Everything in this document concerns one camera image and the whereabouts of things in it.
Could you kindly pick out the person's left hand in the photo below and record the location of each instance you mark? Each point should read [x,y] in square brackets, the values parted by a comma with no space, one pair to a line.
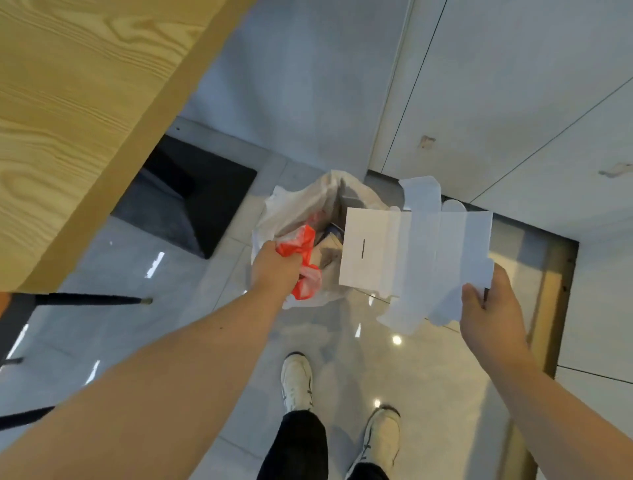
[273,269]

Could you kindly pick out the person's right forearm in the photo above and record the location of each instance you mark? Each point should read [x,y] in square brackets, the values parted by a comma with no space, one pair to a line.
[559,420]

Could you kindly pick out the black trousers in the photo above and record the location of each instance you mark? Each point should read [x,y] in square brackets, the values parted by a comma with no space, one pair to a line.
[296,447]

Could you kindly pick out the white right shoe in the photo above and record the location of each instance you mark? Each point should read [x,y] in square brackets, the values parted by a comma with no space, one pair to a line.
[382,437]

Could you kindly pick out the person's left forearm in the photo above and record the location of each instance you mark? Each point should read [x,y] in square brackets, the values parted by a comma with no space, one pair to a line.
[148,390]

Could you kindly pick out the black table base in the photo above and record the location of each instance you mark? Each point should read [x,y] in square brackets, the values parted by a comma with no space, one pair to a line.
[198,198]

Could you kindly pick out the person's right hand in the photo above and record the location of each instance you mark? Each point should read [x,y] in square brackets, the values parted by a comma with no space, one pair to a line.
[494,326]

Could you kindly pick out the black chair leg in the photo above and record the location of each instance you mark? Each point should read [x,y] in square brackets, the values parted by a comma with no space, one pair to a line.
[94,299]
[24,418]

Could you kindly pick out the person's right thumb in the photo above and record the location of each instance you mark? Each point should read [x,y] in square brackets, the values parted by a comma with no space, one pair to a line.
[473,302]

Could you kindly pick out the white cardboard box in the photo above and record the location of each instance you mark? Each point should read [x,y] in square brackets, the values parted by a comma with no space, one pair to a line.
[415,257]

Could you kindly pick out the white shoe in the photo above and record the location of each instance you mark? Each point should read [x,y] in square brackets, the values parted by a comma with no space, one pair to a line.
[296,380]
[382,437]

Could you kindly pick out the white left shoe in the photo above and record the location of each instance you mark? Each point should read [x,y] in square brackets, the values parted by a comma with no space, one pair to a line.
[296,380]

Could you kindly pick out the brown cardboard scrap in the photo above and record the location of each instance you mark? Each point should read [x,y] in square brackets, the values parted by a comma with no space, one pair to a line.
[329,249]

